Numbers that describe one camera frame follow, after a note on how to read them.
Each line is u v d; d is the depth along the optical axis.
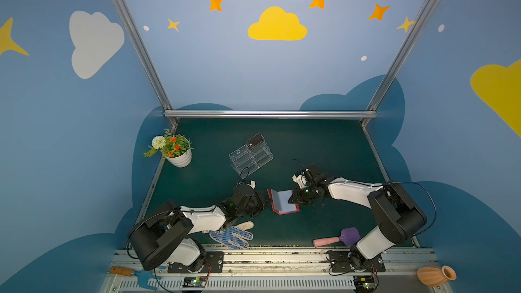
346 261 0.75
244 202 0.69
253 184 0.85
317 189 0.70
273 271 0.73
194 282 0.70
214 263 0.75
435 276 0.64
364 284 0.72
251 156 1.00
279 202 0.89
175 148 0.91
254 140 0.99
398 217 0.46
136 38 0.84
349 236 0.80
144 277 0.71
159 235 0.43
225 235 0.80
